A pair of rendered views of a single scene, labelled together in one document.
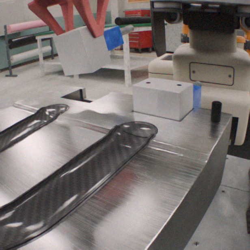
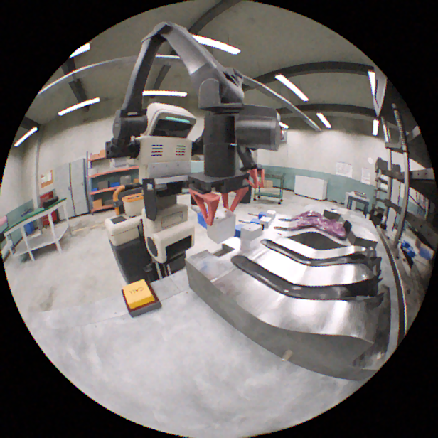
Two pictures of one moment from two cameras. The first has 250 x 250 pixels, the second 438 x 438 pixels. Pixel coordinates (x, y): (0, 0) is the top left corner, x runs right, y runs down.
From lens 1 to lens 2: 0.42 m
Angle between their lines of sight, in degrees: 71
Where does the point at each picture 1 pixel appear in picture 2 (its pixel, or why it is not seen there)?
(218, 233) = not seen: hidden behind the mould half
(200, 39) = (161, 201)
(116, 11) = (35, 198)
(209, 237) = not seen: hidden behind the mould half
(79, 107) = (240, 252)
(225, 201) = not seen: hidden behind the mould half
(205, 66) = (169, 216)
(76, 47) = (232, 224)
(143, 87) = (254, 230)
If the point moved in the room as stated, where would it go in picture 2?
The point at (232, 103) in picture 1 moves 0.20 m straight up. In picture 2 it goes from (188, 229) to (185, 188)
